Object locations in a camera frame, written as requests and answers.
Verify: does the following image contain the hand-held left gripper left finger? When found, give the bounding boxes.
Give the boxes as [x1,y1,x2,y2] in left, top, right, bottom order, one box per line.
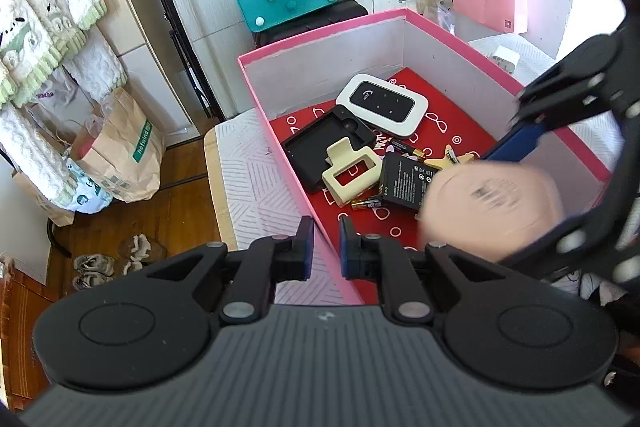
[145,216,316,325]

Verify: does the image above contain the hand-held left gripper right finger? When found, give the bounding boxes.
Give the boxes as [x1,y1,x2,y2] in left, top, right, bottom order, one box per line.
[339,216,506,325]

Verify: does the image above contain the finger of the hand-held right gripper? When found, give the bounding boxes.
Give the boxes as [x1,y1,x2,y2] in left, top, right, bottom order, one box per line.
[482,34,632,162]
[497,201,640,288]

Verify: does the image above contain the beige round case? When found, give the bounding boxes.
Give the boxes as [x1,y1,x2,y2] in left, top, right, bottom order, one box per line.
[417,159,566,263]

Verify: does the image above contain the yellow plastic clip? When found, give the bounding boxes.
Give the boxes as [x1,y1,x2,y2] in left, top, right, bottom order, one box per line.
[424,144,481,171]

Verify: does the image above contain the black battery pack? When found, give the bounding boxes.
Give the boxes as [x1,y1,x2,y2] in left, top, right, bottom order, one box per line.
[376,152,443,210]

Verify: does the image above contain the cream hair claw clip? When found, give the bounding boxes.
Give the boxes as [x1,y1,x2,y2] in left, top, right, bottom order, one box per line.
[321,138,383,208]

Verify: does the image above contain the white pocket router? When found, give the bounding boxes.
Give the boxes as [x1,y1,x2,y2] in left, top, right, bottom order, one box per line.
[335,73,427,138]

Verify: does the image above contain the pink cardboard box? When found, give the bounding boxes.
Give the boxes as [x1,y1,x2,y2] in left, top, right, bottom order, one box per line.
[236,8,613,305]

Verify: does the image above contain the red glasses-print liner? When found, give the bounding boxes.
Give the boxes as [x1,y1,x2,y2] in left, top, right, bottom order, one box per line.
[270,68,501,258]

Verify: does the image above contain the white charger adapter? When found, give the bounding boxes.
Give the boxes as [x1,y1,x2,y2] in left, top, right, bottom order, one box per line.
[492,47,521,75]

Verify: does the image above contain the black silicone case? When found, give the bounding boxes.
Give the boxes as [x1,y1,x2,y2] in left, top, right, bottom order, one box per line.
[281,105,377,194]

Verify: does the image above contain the clear plastic packets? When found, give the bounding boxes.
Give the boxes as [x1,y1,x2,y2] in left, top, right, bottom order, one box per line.
[432,0,457,32]

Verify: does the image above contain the beige sandal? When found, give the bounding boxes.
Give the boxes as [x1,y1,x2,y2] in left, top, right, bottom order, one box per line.
[119,234,152,259]
[122,253,166,276]

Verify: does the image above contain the grey sneaker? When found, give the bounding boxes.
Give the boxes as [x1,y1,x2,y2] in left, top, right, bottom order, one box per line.
[74,255,116,276]
[71,272,109,293]

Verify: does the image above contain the brown paper bag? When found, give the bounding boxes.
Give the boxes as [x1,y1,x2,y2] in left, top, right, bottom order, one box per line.
[70,87,166,204]

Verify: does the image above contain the black suitcase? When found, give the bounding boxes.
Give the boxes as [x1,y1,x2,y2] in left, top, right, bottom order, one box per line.
[250,0,369,49]

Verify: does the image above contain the white green-print plastic bag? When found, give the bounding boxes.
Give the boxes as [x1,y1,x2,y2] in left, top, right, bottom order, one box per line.
[65,157,117,214]

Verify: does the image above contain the beige printed paper bag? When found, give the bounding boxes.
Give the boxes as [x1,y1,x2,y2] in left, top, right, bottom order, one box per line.
[10,147,76,228]

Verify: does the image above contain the white fleece garment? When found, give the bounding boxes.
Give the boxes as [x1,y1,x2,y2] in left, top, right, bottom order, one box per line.
[62,27,128,105]

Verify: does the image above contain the wooden dresser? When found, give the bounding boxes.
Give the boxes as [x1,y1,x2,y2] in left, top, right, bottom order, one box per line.
[0,257,57,413]

